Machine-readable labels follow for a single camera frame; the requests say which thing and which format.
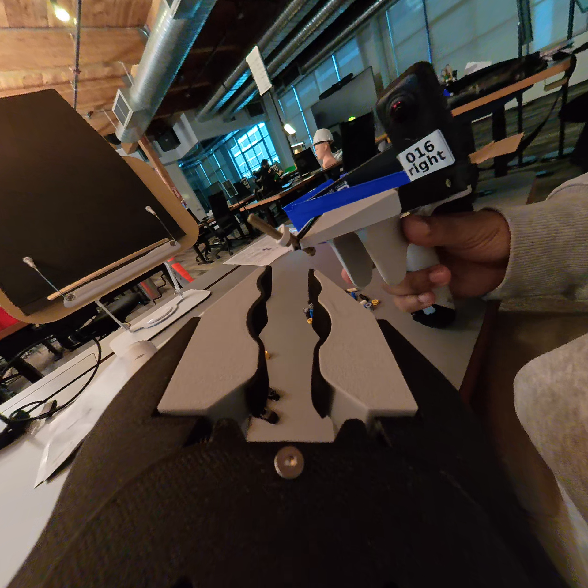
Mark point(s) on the cluttered wooden desk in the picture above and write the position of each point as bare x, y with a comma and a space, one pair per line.
505, 87

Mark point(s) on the grey lego bush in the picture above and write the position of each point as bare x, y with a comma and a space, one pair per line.
285, 239

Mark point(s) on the heap of small lego pins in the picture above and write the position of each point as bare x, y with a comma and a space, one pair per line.
367, 303

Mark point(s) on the standing lamp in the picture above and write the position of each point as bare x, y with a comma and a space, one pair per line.
289, 128

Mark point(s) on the blue plastic bin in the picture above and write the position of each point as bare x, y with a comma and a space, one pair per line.
321, 202

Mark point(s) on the tan lego axle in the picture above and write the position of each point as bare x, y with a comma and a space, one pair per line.
262, 226

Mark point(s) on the person's brown trousers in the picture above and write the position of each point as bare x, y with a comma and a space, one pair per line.
496, 413

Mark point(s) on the person's right hand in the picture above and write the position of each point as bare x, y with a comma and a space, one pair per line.
473, 248

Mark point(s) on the hanging white paper sign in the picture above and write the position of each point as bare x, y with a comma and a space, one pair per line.
258, 71

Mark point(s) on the white instruction sheet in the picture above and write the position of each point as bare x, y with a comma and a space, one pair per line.
257, 252

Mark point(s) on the long wooden desk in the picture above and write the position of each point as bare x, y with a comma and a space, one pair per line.
285, 193

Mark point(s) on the black board document stand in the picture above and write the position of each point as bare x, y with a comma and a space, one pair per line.
69, 183

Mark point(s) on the large wall screen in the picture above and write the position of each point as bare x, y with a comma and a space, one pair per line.
344, 101

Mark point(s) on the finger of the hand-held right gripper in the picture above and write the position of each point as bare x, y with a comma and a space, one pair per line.
363, 216
353, 257

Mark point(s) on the loose white paper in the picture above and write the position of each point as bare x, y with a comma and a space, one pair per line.
69, 436

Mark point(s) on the mannequin head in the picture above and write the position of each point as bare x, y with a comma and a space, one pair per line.
328, 156

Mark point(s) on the white cylinder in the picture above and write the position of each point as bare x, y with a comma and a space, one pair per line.
133, 351

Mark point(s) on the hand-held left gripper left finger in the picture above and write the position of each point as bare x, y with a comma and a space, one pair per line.
211, 363

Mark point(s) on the white hard hat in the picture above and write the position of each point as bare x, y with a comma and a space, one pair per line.
323, 135

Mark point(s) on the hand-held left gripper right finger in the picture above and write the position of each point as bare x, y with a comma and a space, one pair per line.
363, 367

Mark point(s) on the person's right forearm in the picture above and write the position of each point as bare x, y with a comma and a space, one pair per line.
542, 239

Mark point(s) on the metal air duct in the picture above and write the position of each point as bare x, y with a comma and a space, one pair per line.
160, 59

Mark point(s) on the black computer monitor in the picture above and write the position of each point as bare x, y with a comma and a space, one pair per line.
307, 160

